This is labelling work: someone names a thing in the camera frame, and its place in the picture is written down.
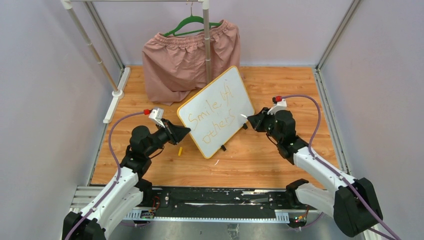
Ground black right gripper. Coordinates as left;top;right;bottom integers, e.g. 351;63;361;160
248;107;283;143

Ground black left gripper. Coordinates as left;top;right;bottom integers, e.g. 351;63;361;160
144;118;191;157

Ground yellow framed whiteboard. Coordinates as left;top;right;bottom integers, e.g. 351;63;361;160
177;66;255;159

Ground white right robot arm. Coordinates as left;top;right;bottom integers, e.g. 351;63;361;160
247;107;383;237

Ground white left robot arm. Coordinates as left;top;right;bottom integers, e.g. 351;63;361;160
62;118;191;240

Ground metal whiteboard stand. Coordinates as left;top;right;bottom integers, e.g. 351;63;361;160
220;123;249;152

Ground pink shorts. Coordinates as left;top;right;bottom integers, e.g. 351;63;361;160
141;19;241;106

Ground white clothes rack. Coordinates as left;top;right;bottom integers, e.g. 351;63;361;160
60;0;212;124

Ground green clothes hanger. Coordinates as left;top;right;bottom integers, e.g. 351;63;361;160
162;6;223;39

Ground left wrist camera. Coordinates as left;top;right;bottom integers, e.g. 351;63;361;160
148;107;165;128

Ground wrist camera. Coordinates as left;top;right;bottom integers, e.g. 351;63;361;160
267;95;287;115
148;107;165;128

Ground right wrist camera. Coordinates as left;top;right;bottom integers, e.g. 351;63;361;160
267;95;287;115

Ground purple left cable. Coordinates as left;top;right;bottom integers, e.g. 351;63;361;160
63;109;153;240

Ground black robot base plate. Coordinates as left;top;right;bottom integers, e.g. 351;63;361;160
71;186;369;223

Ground aluminium cage frame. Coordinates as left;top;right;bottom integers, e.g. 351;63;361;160
94;0;353;189

